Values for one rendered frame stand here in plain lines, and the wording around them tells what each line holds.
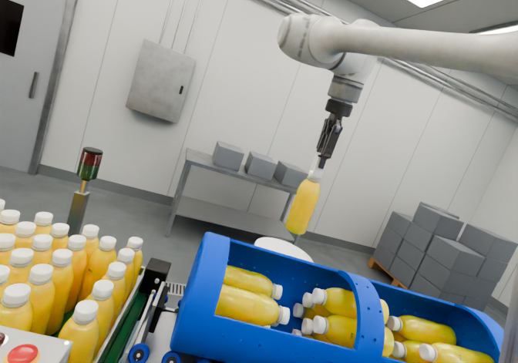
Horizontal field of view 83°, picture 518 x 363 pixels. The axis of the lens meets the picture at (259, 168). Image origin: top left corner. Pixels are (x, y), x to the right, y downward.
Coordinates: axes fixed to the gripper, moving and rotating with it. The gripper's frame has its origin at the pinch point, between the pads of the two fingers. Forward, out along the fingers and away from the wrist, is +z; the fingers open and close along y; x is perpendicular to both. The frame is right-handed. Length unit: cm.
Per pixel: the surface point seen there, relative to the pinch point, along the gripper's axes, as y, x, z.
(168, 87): 272, 128, 21
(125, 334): -26, 41, 53
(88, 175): 7, 72, 26
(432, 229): 246, -230, 99
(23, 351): -54, 47, 26
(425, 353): -26, -38, 36
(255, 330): -36.7, 10.8, 30.1
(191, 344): -38, 23, 36
